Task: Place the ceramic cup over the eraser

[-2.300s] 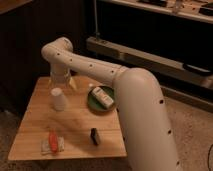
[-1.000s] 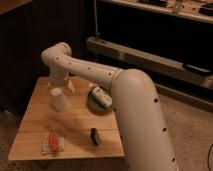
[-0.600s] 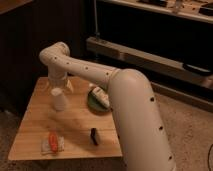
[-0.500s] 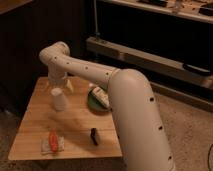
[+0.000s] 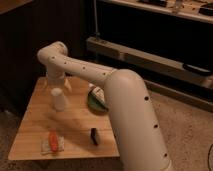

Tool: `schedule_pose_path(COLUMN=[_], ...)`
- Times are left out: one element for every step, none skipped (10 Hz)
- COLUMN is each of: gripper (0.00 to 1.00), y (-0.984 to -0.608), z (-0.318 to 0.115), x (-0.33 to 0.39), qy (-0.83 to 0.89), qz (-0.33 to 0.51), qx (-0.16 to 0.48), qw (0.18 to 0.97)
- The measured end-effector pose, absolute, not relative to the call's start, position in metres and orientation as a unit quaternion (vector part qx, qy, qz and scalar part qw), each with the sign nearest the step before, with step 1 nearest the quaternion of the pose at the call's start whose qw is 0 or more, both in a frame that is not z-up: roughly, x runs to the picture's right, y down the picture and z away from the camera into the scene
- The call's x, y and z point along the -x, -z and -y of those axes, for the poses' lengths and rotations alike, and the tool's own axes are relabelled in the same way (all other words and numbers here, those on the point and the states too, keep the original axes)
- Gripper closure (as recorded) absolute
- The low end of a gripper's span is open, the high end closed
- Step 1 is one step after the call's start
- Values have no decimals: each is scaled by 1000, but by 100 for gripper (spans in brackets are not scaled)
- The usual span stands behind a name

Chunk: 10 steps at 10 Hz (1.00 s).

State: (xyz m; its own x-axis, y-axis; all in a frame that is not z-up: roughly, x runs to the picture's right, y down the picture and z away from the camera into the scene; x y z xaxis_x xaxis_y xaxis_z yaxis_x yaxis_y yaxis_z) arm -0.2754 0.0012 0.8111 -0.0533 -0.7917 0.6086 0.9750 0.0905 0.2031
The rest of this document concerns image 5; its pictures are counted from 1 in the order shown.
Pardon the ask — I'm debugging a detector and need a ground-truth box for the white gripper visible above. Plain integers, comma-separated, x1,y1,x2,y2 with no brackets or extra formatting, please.
44,76,72,92

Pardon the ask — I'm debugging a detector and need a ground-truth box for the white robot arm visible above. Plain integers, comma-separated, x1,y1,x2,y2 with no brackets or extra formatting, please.
37,42,174,171

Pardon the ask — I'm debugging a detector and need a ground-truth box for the black eraser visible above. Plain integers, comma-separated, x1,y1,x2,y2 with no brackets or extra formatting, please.
90,128,99,146

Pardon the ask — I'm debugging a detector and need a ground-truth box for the green round plate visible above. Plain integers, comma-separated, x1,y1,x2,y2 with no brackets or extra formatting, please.
87,87,108,112

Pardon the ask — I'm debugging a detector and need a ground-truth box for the wooden folding table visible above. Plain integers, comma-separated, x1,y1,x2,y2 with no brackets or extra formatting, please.
8,77,119,160

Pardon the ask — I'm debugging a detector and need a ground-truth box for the orange carrot toy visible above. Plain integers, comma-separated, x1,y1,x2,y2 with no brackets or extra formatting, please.
48,131,59,152

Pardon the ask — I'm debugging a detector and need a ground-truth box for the metal vertical pole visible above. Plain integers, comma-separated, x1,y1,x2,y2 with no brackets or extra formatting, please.
93,0,100,40

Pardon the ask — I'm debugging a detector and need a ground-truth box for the clear plastic wrapper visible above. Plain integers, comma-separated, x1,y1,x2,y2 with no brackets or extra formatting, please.
41,135,64,155

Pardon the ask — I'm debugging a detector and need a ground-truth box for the grey metal floor beam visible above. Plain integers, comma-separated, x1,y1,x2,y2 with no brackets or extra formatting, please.
86,37,213,112

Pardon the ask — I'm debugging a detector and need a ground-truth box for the white shelf with items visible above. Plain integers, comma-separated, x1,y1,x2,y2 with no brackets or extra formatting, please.
101,0,213,24

